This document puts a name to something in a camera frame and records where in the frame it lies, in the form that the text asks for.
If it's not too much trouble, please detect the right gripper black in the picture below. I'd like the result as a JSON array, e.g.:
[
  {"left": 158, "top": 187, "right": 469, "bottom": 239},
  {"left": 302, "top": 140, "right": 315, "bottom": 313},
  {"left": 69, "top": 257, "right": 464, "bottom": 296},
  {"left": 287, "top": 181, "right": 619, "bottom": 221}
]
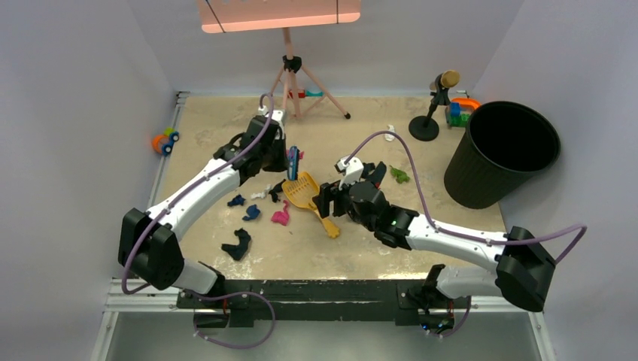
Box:
[{"left": 312, "top": 173, "right": 377, "bottom": 232}]

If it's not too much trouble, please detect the blue hand brush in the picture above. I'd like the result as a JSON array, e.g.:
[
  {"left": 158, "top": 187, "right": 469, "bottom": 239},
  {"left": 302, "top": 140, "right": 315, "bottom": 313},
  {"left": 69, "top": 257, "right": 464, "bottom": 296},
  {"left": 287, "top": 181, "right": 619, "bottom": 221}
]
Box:
[{"left": 287, "top": 146, "right": 300, "bottom": 181}]

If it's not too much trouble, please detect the yellow slotted scoop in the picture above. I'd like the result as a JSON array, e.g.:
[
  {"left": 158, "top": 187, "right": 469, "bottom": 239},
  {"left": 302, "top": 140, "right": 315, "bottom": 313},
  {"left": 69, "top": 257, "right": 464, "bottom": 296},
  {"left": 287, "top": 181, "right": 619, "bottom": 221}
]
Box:
[{"left": 282, "top": 171, "right": 340, "bottom": 239}]

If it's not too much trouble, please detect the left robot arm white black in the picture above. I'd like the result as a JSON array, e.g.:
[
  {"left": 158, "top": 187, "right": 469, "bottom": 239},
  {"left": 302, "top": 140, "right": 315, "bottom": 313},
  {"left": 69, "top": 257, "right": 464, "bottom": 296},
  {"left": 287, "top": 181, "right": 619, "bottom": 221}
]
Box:
[{"left": 117, "top": 110, "right": 288, "bottom": 308}]

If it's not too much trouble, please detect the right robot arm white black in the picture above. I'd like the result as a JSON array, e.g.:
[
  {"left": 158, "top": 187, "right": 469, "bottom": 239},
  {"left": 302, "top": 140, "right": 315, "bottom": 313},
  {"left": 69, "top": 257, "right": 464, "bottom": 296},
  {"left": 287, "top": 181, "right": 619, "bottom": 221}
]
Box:
[{"left": 312, "top": 181, "right": 556, "bottom": 312}]

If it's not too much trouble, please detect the black paper scrap centre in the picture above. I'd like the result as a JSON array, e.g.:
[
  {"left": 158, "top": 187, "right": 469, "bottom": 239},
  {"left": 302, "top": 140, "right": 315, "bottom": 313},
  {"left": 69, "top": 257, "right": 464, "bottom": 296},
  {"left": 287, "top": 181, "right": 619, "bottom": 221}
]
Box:
[{"left": 268, "top": 179, "right": 286, "bottom": 203}]

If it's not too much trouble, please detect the white twisted paper scrap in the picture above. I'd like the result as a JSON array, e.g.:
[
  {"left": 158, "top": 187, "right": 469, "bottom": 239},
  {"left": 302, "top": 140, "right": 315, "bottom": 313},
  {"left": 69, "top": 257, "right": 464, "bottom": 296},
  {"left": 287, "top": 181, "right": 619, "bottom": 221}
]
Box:
[{"left": 251, "top": 184, "right": 272, "bottom": 200}]

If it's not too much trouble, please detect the pink paper scrap centre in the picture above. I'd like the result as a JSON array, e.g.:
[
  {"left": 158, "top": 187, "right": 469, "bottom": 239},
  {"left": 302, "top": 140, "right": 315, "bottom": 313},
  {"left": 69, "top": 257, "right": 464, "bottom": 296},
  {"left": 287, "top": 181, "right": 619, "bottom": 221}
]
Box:
[{"left": 270, "top": 200, "right": 290, "bottom": 226}]

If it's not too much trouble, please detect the black crumpled paper scrap right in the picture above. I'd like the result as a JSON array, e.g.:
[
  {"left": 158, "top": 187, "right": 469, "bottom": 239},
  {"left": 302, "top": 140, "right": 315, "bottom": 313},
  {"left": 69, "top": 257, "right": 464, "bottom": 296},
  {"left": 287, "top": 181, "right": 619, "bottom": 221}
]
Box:
[{"left": 361, "top": 162, "right": 387, "bottom": 189}]

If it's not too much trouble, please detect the red teal toy behind tripod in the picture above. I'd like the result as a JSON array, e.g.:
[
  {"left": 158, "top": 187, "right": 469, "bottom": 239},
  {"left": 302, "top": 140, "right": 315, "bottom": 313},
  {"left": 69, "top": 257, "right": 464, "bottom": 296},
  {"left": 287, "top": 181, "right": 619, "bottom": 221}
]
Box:
[{"left": 287, "top": 89, "right": 324, "bottom": 99}]

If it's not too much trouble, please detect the blue paper scrap middle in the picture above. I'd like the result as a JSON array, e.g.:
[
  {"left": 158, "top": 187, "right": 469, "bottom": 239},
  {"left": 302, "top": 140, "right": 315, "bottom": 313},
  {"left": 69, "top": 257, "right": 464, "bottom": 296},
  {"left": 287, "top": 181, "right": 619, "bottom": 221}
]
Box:
[{"left": 226, "top": 194, "right": 246, "bottom": 207}]

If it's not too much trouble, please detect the blue paper scrap under gripper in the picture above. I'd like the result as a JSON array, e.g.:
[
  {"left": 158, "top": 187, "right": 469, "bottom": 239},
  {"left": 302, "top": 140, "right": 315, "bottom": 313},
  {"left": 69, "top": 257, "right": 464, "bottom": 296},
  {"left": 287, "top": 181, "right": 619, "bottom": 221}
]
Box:
[{"left": 242, "top": 205, "right": 261, "bottom": 221}]

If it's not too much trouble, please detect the green paper scrap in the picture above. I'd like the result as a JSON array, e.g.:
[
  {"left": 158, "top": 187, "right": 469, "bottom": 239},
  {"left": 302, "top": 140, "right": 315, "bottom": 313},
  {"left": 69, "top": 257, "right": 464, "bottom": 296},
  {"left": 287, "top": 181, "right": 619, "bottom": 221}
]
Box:
[{"left": 390, "top": 166, "right": 411, "bottom": 184}]

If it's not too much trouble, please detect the white paper scrap far right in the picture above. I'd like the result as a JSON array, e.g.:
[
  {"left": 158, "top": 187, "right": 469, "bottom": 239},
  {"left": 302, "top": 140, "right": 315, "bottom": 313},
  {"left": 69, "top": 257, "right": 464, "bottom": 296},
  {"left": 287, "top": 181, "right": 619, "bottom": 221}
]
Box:
[{"left": 384, "top": 124, "right": 395, "bottom": 142}]

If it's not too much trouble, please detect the pink tripod stand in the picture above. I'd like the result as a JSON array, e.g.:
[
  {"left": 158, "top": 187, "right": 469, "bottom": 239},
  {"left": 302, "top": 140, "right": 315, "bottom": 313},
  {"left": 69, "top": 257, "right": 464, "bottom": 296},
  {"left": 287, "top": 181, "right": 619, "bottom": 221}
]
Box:
[{"left": 269, "top": 27, "right": 351, "bottom": 120}]

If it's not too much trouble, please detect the orange green toy car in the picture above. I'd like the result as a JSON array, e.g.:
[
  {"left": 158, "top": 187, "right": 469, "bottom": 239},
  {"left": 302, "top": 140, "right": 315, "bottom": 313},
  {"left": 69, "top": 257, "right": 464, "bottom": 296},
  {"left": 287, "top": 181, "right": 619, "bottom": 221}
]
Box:
[{"left": 151, "top": 127, "right": 180, "bottom": 156}]

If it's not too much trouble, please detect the black microphone stand gold head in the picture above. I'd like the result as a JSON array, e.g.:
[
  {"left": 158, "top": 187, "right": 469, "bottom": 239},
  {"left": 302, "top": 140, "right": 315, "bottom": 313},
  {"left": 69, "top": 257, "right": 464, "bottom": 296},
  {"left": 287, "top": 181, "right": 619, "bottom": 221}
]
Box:
[{"left": 409, "top": 70, "right": 460, "bottom": 141}]

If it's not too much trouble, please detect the pink light panel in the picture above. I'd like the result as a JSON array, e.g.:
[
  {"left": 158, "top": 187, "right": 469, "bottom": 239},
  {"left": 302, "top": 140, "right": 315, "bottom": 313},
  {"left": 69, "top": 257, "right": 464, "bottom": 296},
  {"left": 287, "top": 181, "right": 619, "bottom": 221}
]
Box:
[{"left": 196, "top": 0, "right": 362, "bottom": 34}]

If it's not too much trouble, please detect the colourful block toy orange arch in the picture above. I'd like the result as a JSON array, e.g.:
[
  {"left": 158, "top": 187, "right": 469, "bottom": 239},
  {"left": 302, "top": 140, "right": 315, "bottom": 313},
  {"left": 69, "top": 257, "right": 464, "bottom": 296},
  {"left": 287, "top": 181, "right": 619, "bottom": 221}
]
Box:
[{"left": 445, "top": 98, "right": 482, "bottom": 128}]

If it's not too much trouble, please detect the black trash bin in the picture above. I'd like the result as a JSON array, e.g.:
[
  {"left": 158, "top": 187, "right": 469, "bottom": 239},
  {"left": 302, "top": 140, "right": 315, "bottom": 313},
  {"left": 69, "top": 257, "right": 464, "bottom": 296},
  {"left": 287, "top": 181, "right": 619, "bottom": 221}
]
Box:
[{"left": 444, "top": 101, "right": 561, "bottom": 209}]

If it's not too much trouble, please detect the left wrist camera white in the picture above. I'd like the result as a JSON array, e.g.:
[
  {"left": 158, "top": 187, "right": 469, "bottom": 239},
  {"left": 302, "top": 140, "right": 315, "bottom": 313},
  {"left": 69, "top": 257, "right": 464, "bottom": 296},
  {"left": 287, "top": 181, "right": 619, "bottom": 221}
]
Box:
[{"left": 257, "top": 105, "right": 287, "bottom": 133}]

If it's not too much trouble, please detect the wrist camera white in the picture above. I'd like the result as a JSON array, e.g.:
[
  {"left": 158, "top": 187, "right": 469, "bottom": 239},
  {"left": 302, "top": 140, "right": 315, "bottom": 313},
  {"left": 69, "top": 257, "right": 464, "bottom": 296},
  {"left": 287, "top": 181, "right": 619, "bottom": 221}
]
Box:
[
  {"left": 335, "top": 156, "right": 364, "bottom": 190},
  {"left": 257, "top": 105, "right": 287, "bottom": 133}
]

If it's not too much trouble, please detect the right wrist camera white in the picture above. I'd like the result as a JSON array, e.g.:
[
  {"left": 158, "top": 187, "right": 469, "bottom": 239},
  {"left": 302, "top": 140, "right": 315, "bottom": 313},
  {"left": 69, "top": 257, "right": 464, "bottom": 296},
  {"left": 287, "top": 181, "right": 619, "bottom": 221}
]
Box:
[{"left": 335, "top": 156, "right": 364, "bottom": 190}]

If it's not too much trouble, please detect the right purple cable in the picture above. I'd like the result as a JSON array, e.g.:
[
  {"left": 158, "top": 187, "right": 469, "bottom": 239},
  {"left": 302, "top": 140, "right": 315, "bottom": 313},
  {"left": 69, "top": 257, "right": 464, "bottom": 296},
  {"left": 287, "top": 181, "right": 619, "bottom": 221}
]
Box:
[{"left": 344, "top": 130, "right": 588, "bottom": 340}]

